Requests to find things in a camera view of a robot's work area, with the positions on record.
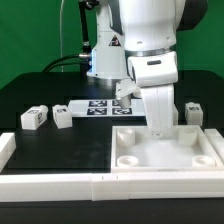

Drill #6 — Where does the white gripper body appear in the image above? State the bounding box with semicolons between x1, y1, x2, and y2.
116;51;178;134

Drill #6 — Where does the black cable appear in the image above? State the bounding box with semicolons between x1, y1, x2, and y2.
41;0;93;73

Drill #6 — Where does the white square table top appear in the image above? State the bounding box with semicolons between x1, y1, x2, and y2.
111;125;224;173

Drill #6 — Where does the white sheet with markers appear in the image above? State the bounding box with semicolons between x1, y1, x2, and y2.
68;99;145;117

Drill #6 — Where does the white U-shaped fence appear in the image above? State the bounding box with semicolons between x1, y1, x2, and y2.
0;129;224;202

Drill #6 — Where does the grey thin cable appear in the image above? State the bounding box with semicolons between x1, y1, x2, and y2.
59;0;66;73

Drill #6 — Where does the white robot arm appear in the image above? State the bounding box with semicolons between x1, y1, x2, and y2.
78;0;208;134

